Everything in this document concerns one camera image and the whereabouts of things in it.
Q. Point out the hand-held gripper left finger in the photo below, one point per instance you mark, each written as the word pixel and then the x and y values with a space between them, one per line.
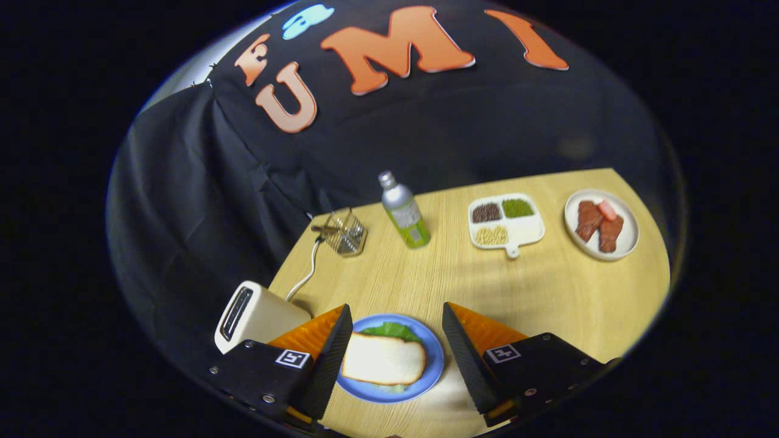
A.
pixel 331 365

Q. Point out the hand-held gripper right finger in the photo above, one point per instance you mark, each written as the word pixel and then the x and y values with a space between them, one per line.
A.
pixel 465 365

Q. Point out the white bread slice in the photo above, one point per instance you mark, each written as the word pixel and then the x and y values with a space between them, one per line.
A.
pixel 383 360

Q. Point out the green lettuce leaf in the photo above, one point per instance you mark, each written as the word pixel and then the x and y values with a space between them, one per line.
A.
pixel 389 330

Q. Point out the blue round plate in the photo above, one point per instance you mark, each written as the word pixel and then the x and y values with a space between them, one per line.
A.
pixel 433 359

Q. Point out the white toaster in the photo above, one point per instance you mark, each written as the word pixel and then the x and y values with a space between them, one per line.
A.
pixel 268 313

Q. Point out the yellow soybeans pile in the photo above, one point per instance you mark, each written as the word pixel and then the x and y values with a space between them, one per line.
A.
pixel 491 235

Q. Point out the white divided dish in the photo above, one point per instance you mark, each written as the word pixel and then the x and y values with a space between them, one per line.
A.
pixel 526 228

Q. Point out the dark red beans pile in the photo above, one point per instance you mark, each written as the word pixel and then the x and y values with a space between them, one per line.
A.
pixel 486 212

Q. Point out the green labelled metal bottle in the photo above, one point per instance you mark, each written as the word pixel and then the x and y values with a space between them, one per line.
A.
pixel 405 213

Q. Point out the green beans pile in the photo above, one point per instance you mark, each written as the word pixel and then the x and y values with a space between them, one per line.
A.
pixel 517 208

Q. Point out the brown meat piece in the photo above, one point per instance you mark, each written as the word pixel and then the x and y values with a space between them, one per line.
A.
pixel 610 234
pixel 588 220

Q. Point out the white oval plate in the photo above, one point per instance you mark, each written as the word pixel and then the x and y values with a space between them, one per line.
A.
pixel 627 240

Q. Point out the pink sausage slice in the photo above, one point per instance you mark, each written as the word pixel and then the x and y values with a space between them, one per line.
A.
pixel 607 210

